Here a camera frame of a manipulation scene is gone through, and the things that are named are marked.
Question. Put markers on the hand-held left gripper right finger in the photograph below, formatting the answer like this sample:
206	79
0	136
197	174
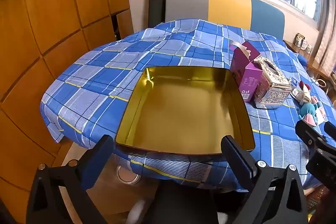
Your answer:
239	159

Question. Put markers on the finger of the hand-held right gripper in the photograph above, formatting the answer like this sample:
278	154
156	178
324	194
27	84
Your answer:
331	130
308	134

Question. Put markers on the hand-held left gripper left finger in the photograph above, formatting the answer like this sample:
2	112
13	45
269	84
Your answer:
90	169

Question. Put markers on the blue plush toy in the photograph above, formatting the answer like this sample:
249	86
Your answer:
309	109

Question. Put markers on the red plush toy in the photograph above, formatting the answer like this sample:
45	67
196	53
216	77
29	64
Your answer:
305	90

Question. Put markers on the gold metal tin tray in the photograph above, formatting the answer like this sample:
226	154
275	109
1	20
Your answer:
181	111

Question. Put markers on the clear round plastic lid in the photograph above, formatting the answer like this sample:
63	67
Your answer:
120	174

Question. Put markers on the silver embossed tissue box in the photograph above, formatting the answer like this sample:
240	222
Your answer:
273	87

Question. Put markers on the purple carton box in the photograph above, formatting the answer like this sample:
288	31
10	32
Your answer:
248	79

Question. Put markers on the blue plaid blanket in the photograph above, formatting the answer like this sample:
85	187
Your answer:
99	87

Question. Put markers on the wooden desk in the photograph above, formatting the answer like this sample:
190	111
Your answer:
296	48

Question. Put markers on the beige patterned curtain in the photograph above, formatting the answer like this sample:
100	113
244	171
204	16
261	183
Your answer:
328	43

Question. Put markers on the clear plastic packet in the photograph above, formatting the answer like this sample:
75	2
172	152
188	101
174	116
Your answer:
307	46

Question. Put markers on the grey yellow blue headboard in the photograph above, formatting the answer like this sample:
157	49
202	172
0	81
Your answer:
228	8

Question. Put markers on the wooden wardrobe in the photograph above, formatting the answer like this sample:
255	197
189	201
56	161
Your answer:
52	16

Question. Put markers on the black rolled mat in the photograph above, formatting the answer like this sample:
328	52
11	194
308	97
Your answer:
157	3

